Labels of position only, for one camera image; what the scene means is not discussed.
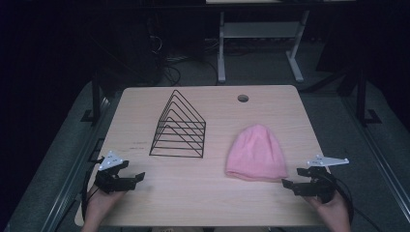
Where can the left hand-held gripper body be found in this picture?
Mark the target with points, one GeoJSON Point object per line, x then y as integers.
{"type": "Point", "coordinates": [111, 184]}

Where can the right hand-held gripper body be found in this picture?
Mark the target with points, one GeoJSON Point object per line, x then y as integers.
{"type": "Point", "coordinates": [317, 188]}

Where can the pink knitted beanie hat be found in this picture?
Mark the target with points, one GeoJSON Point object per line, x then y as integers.
{"type": "Point", "coordinates": [256, 154]}

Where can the person's left hand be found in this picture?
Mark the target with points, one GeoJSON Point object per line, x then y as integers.
{"type": "Point", "coordinates": [102, 203]}

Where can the person's right hand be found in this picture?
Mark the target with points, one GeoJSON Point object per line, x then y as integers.
{"type": "Point", "coordinates": [333, 211]}

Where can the black metal stand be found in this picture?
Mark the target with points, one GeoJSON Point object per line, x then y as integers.
{"type": "Point", "coordinates": [95, 96]}
{"type": "Point", "coordinates": [361, 100]}

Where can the aluminium rail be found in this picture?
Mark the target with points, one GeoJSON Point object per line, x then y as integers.
{"type": "Point", "coordinates": [74, 167]}
{"type": "Point", "coordinates": [377, 161]}

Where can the white metal desk frame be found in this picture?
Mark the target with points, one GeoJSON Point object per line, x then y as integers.
{"type": "Point", "coordinates": [257, 30]}

